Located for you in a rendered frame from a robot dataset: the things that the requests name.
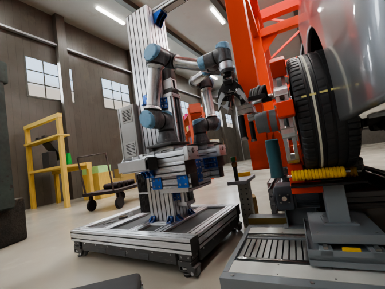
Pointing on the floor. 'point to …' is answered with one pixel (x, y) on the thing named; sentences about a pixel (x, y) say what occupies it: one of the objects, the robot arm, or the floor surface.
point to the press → (18, 230)
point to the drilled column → (246, 202)
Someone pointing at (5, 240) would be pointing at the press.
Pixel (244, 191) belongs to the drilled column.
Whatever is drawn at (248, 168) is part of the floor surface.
